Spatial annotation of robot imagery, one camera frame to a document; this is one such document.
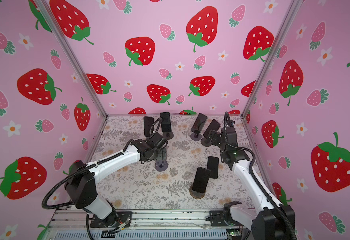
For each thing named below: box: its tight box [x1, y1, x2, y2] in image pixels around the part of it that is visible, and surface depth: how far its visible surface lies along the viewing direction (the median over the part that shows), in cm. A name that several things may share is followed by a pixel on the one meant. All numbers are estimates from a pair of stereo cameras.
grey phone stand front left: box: [155, 147, 168, 172], surface depth 81 cm
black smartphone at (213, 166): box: [207, 156, 219, 179], surface depth 97 cm
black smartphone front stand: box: [192, 166, 211, 194], surface depth 76 cm
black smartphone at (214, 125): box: [203, 119, 221, 139], surface depth 99 cm
